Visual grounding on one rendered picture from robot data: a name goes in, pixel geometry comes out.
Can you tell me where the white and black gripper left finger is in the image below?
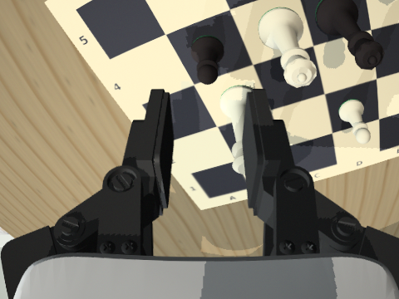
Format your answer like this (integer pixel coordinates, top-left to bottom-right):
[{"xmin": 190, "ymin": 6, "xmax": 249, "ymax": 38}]
[{"xmin": 1, "ymin": 89, "xmax": 174, "ymax": 299}]

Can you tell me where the chessboard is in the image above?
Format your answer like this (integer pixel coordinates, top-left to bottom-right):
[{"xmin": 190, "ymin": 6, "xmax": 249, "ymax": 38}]
[{"xmin": 45, "ymin": 0, "xmax": 399, "ymax": 210}]

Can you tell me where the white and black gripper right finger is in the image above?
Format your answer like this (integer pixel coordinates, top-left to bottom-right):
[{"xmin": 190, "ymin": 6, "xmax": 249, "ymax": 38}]
[{"xmin": 242, "ymin": 89, "xmax": 399, "ymax": 289}]

